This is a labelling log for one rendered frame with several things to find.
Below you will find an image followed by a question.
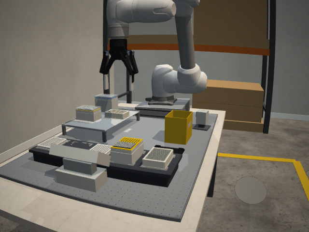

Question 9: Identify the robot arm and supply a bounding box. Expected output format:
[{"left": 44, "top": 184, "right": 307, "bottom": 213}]
[{"left": 106, "top": 0, "right": 208, "bottom": 106}]

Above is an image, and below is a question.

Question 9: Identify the yellow open-top box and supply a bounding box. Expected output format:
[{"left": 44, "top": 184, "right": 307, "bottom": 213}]
[{"left": 165, "top": 110, "right": 193, "bottom": 145}]

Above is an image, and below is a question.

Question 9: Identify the grey flat table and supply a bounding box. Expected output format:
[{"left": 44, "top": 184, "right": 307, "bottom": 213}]
[{"left": 62, "top": 109, "right": 140, "bottom": 142}]

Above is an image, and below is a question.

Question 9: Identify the yellow tip rack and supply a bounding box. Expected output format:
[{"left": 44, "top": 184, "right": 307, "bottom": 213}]
[{"left": 110, "top": 137, "right": 144, "bottom": 165}]

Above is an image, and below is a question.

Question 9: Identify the black flat rectangular pad with rg label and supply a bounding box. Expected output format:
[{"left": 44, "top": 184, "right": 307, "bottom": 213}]
[{"left": 154, "top": 145, "right": 185, "bottom": 154}]

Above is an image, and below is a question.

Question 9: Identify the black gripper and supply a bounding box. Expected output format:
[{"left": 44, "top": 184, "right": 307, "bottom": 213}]
[{"left": 99, "top": 39, "right": 139, "bottom": 91}]

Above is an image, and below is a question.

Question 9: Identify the white trough reservoir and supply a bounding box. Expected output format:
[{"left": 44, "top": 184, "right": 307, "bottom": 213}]
[{"left": 142, "top": 147, "right": 174, "bottom": 170}]

